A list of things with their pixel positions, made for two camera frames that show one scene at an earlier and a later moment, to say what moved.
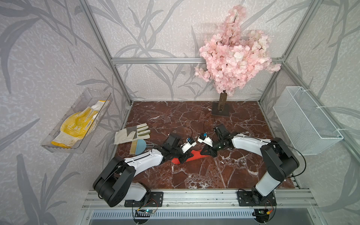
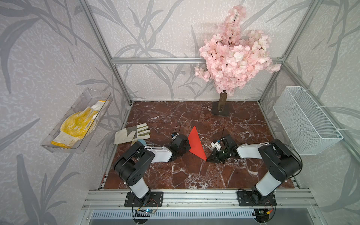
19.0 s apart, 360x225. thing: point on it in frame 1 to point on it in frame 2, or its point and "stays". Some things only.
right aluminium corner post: [310, 14] stays
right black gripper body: [218, 145] to [219, 156]
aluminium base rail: [212, 199] stays
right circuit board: [261, 213] stays
